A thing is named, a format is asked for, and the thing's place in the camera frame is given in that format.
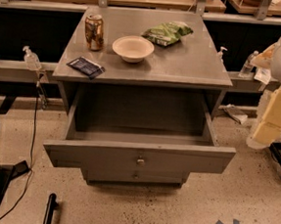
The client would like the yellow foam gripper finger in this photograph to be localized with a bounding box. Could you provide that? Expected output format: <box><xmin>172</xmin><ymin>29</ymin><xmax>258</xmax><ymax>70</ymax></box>
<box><xmin>246</xmin><ymin>88</ymin><xmax>281</xmax><ymax>150</ymax></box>

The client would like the grey top drawer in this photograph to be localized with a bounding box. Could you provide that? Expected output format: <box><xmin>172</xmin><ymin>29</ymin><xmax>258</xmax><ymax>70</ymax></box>
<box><xmin>44</xmin><ymin>85</ymin><xmax>235</xmax><ymax>179</ymax></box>

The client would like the grey drawer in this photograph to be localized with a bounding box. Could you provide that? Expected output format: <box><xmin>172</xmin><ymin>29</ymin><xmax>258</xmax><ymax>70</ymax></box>
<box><xmin>44</xmin><ymin>85</ymin><xmax>235</xmax><ymax>179</ymax></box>
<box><xmin>81</xmin><ymin>169</ymin><xmax>189</xmax><ymax>184</ymax></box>

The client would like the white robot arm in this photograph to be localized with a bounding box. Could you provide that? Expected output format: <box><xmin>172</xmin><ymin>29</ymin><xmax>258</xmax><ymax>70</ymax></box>
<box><xmin>246</xmin><ymin>36</ymin><xmax>281</xmax><ymax>150</ymax></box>

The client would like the grey drawer cabinet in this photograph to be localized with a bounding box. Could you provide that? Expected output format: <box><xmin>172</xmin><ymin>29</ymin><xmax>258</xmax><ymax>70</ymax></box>
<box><xmin>43</xmin><ymin>0</ymin><xmax>239</xmax><ymax>196</ymax></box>

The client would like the grey bottom drawer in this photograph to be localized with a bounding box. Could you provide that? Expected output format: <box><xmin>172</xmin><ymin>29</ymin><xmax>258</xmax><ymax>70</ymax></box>
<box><xmin>81</xmin><ymin>169</ymin><xmax>189</xmax><ymax>184</ymax></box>

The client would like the white paper packet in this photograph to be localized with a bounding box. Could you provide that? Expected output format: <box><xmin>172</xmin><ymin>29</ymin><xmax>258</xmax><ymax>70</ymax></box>
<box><xmin>254</xmin><ymin>67</ymin><xmax>271</xmax><ymax>85</ymax></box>

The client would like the clear water bottle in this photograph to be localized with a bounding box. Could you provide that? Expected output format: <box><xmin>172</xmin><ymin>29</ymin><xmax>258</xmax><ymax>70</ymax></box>
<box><xmin>238</xmin><ymin>50</ymin><xmax>258</xmax><ymax>78</ymax></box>

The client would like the small pump bottle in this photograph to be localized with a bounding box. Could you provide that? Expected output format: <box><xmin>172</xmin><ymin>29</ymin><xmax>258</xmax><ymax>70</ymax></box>
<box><xmin>217</xmin><ymin>46</ymin><xmax>227</xmax><ymax>63</ymax></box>

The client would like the green chip bag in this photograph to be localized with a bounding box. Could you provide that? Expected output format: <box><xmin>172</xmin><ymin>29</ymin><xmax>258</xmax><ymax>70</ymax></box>
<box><xmin>141</xmin><ymin>21</ymin><xmax>194</xmax><ymax>47</ymax></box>

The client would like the white bowl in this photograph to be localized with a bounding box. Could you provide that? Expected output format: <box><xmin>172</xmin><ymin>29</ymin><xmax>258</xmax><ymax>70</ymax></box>
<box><xmin>112</xmin><ymin>35</ymin><xmax>154</xmax><ymax>64</ymax></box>

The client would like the dark blue snack packet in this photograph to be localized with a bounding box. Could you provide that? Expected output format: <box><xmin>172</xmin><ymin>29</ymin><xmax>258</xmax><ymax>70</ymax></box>
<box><xmin>67</xmin><ymin>57</ymin><xmax>105</xmax><ymax>79</ymax></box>

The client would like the brown soda can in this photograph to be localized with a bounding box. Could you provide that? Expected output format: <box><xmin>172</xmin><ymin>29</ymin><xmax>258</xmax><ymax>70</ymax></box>
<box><xmin>84</xmin><ymin>14</ymin><xmax>104</xmax><ymax>51</ymax></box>

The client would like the black bar on floor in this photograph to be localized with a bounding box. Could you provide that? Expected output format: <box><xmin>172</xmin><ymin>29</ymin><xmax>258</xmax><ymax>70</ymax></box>
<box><xmin>42</xmin><ymin>193</ymin><xmax>58</xmax><ymax>224</ymax></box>

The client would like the left hand sanitizer bottle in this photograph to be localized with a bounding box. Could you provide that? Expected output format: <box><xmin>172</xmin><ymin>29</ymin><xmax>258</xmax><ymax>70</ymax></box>
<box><xmin>23</xmin><ymin>46</ymin><xmax>41</xmax><ymax>71</ymax></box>

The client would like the black cable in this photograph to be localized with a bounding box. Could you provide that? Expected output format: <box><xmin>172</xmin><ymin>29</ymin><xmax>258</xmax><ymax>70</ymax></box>
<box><xmin>0</xmin><ymin>77</ymin><xmax>43</xmax><ymax>224</ymax></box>

